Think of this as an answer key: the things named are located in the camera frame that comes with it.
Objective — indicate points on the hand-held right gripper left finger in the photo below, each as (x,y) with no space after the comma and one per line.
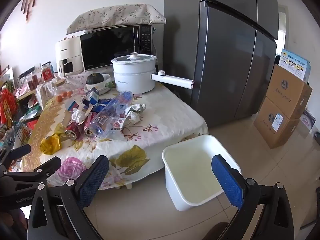
(92,180)

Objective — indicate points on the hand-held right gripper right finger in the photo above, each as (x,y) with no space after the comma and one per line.
(227,180)

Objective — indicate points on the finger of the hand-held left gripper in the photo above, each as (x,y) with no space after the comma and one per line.
(17,152)
(50,166)

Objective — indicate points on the yellow foil wrapper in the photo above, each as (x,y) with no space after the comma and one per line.
(51,143)

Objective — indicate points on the white plastic bin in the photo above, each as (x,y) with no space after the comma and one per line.
(190,170)

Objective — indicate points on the red drink can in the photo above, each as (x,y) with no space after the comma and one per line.
(72,130)
(90,127)

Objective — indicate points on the white tissue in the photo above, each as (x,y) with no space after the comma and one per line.
(78,114)

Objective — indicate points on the clear plastic bottle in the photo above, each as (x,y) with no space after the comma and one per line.
(112,112)

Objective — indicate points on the blue foil wrapper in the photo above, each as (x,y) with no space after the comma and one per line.
(100,107)

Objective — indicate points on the white paper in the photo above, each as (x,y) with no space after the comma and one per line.
(133,117)

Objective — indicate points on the silver wrapper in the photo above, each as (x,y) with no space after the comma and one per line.
(136,108)

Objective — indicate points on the red box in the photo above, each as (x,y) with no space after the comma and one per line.
(30,124)

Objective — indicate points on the green packet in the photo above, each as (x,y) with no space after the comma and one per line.
(32,112)

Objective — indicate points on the bundle of red packets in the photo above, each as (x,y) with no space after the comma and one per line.
(7,102)

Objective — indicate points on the wooden shelf board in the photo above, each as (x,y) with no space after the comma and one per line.
(27,95)

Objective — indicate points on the clear plastic bag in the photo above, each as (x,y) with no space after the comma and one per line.
(43,92)

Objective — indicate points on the jar with red contents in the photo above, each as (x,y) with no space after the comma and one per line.
(33,80)

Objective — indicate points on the glass jar with cork lid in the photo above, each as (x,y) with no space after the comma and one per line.
(60,88)

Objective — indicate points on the framed picture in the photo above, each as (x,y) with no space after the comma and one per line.
(7,73)

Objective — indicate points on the red label jar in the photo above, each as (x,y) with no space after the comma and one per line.
(47,73)

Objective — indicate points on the dark green squash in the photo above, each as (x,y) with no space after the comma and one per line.
(93,78)

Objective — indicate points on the printed white package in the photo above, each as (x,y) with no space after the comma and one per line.
(308,120)

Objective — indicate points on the floral tablecloth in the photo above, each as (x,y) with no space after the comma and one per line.
(155,100)

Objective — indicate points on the white electric pot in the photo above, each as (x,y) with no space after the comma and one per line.
(132,77)

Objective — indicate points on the grey refrigerator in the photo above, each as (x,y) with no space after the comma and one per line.
(225,67)

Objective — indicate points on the cream air fryer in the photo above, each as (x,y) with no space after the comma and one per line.
(70,52)

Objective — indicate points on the glass pot lid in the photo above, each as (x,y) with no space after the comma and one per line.
(133,56)

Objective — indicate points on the black microwave oven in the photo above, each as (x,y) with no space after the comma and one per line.
(110,47)

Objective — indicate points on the blue and white carton box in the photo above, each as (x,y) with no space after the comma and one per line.
(295,65)

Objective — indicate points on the floral fabric cover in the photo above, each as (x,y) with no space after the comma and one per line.
(115,15)

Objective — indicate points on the red wall hanging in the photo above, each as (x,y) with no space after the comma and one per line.
(31,2)

